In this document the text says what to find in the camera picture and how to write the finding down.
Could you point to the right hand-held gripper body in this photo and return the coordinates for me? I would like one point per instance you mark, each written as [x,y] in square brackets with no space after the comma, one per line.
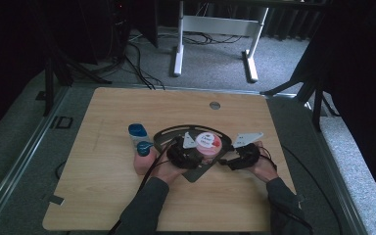
[246,156]

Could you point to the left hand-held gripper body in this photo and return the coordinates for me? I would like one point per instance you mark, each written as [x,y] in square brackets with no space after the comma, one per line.
[182,156]

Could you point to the pink jar with white lid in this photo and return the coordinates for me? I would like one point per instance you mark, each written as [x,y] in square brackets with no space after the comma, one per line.
[209,141]

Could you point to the dark grey corner shelf rack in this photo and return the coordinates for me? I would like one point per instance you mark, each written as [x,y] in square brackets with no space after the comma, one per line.
[192,176]

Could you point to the pink bottle with blue cap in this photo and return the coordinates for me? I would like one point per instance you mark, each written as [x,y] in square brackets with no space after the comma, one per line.
[145,161]

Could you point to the person's left hand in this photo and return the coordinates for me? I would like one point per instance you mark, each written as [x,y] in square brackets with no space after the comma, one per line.
[168,171]

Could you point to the person's right hand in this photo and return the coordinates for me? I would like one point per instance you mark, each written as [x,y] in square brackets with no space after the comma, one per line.
[264,168]

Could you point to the white bottle with blue cap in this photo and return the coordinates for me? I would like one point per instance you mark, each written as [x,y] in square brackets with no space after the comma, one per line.
[137,131]

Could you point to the grey table grommet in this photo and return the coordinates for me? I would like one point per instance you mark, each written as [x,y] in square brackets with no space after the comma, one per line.
[214,105]

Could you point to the black metal stand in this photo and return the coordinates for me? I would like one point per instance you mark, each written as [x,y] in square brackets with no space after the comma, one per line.
[310,88]

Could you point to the black computer tower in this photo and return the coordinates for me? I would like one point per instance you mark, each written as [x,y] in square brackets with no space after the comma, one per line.
[120,29]

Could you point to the black tripod stand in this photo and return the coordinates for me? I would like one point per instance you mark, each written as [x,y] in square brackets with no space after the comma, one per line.
[58,75]

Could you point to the black rectangular floor frame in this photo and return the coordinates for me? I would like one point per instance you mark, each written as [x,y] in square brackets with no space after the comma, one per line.
[63,122]

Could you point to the white desk frame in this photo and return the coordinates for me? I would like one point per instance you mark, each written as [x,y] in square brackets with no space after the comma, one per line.
[215,24]

